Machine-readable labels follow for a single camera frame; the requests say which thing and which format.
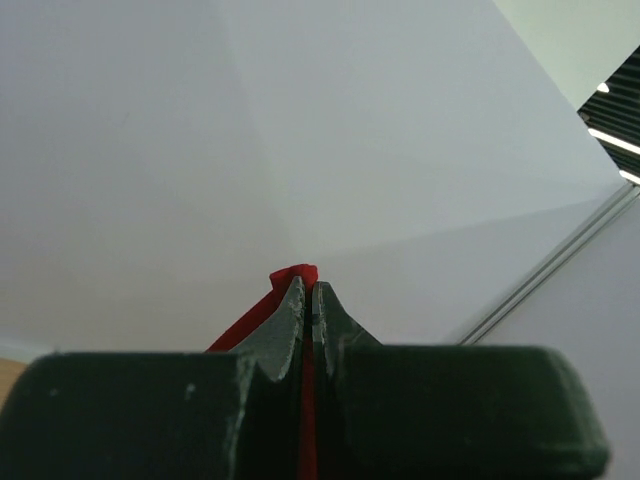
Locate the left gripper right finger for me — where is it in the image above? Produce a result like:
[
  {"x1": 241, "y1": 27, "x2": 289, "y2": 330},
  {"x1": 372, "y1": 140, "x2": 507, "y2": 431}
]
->
[{"x1": 311, "y1": 282, "x2": 611, "y2": 479}]

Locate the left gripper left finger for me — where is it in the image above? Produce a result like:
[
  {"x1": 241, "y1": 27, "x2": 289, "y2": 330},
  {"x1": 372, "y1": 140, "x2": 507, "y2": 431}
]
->
[{"x1": 0, "y1": 275, "x2": 307, "y2": 480}]

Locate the dark red t shirt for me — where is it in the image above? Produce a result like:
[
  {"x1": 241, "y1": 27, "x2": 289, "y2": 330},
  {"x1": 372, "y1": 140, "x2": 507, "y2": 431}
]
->
[{"x1": 207, "y1": 264, "x2": 318, "y2": 479}]

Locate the right aluminium frame rail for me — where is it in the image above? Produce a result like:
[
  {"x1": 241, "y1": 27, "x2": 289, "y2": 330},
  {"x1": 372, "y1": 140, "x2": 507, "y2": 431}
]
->
[{"x1": 454, "y1": 183, "x2": 639, "y2": 345}]

